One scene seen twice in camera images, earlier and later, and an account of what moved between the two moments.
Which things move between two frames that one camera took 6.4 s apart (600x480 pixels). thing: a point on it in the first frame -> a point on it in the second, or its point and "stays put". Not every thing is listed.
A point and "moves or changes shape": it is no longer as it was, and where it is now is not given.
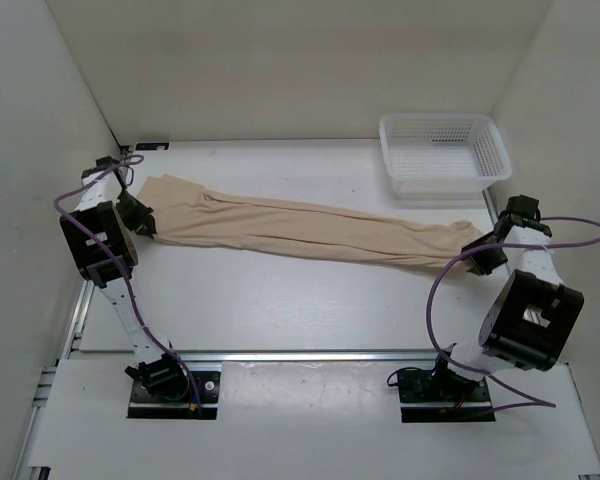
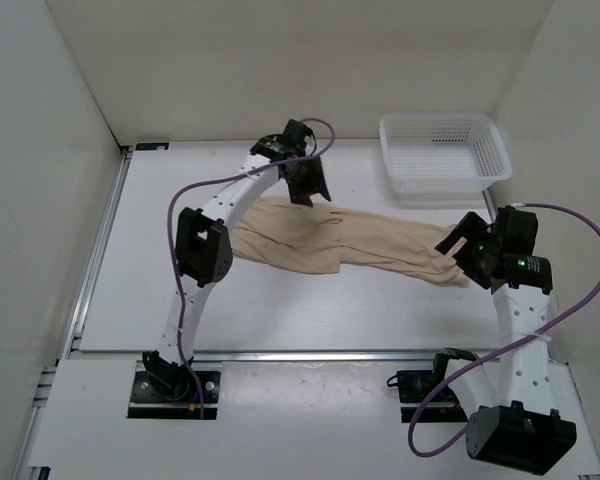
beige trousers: x=186 y=211 moves or changes shape
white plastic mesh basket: x=443 y=155 stays put
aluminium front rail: x=264 y=357 stays put
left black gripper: x=141 y=219 -> x=316 y=184
